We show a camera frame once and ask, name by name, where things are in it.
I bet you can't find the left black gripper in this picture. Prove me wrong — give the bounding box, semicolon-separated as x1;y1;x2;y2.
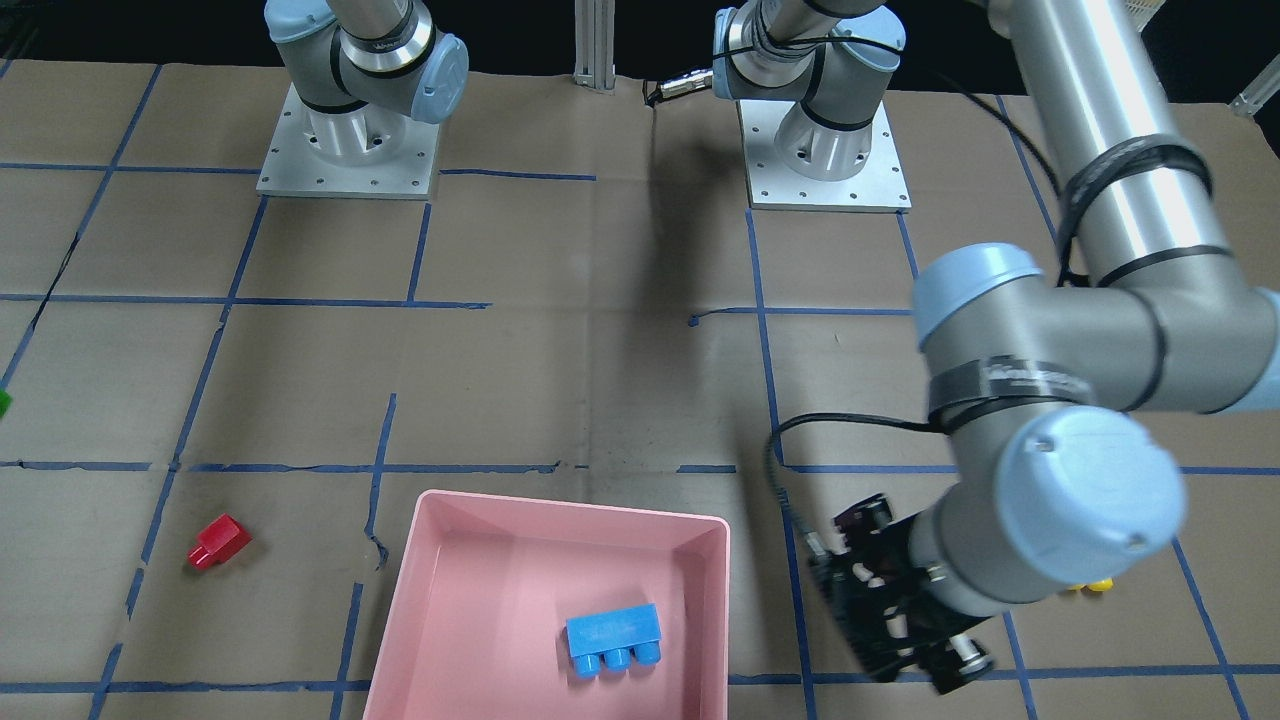
850;592;995;694

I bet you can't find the yellow toy block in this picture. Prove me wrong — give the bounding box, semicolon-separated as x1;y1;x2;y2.
1065;577;1115;594

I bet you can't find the blue toy block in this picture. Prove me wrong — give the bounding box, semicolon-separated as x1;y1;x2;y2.
564;603;663;680

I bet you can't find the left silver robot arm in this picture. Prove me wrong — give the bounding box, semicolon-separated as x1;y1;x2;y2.
762;1;1277;694

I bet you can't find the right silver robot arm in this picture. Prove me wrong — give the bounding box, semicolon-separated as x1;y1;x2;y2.
264;1;470;167

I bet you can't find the pink plastic box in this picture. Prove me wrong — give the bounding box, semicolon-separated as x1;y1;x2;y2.
364;489;730;719

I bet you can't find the red toy block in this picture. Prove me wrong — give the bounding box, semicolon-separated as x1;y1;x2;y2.
187;512;253;571

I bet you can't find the brown paper table cover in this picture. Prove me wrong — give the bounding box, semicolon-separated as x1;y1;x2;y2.
3;61;1277;719

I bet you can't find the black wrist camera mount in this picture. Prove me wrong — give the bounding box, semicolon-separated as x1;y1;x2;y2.
801;493;924;656

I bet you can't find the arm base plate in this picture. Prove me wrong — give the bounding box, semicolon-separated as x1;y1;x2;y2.
737;100;913;214
256;86;442;201

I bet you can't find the aluminium frame post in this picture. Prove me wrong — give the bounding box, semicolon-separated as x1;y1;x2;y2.
572;0;617;94

